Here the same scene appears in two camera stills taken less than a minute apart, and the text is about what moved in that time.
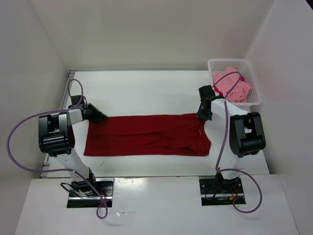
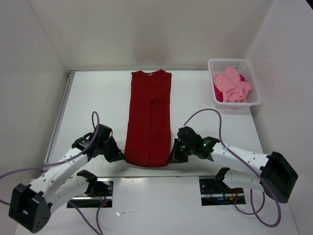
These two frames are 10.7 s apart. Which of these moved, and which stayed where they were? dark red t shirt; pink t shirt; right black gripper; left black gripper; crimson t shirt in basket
Moved: left black gripper; right black gripper; dark red t shirt
Stayed: crimson t shirt in basket; pink t shirt
